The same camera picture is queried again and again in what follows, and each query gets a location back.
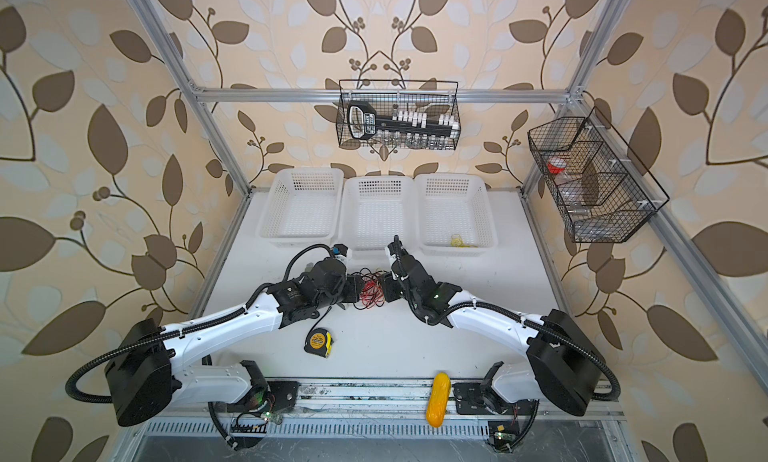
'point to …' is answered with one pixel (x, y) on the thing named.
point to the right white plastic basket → (455, 215)
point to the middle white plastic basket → (376, 209)
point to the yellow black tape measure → (319, 341)
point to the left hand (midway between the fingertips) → (368, 282)
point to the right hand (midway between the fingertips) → (384, 278)
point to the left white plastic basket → (303, 206)
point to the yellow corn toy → (438, 399)
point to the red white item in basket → (556, 165)
